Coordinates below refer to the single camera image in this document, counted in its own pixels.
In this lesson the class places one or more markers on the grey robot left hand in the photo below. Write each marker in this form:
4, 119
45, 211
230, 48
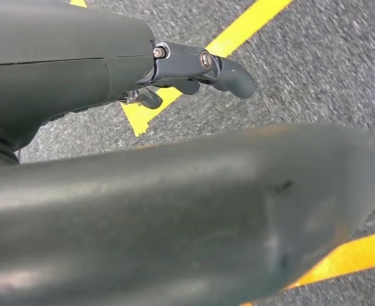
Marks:
63, 63

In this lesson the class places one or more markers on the yellow tape square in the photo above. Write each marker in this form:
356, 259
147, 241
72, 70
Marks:
239, 29

